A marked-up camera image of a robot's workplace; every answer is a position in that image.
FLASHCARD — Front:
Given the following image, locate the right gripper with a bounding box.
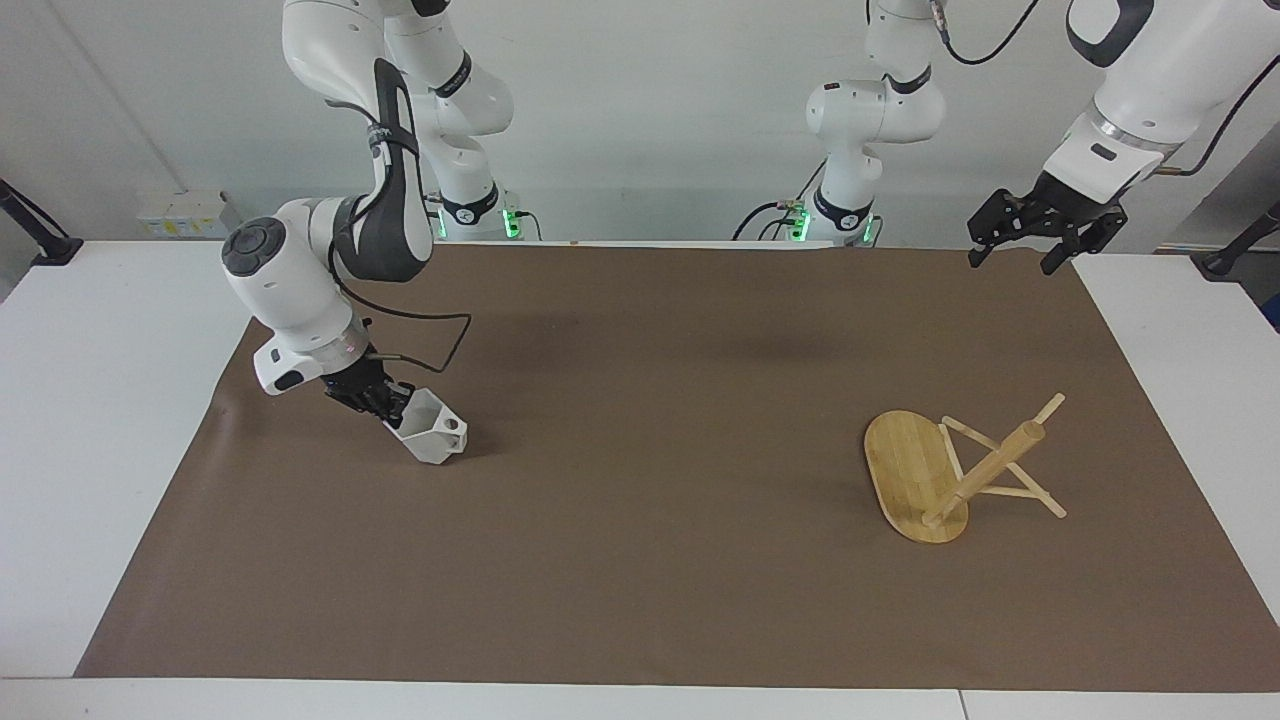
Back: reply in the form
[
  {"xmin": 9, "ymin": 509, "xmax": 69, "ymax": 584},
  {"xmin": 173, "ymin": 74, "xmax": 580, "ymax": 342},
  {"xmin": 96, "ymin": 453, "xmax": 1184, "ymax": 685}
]
[{"xmin": 322, "ymin": 358, "xmax": 399, "ymax": 417}]

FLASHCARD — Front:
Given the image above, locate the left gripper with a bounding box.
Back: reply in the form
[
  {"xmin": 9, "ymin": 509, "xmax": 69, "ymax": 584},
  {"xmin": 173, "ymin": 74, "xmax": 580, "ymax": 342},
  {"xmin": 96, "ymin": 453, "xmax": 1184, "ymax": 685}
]
[{"xmin": 966, "ymin": 171, "xmax": 1130, "ymax": 277}]

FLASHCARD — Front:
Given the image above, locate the white angular cup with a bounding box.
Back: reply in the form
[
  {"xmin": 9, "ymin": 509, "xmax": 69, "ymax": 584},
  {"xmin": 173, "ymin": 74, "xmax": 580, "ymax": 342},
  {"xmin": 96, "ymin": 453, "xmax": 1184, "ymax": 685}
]
[{"xmin": 383, "ymin": 387, "xmax": 469, "ymax": 467}]

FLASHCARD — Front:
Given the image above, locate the wooden cup rack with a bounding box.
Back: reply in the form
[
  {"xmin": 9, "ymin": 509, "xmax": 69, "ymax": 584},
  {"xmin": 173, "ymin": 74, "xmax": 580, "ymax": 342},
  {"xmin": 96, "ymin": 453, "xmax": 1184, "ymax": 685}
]
[{"xmin": 863, "ymin": 392, "xmax": 1069, "ymax": 546}]

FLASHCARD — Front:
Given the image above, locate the black stand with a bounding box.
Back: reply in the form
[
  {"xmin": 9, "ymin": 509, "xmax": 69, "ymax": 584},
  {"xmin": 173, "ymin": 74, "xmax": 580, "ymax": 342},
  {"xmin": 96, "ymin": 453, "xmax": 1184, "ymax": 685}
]
[
  {"xmin": 0, "ymin": 178, "xmax": 85, "ymax": 268},
  {"xmin": 1198, "ymin": 200, "xmax": 1280, "ymax": 281}
]

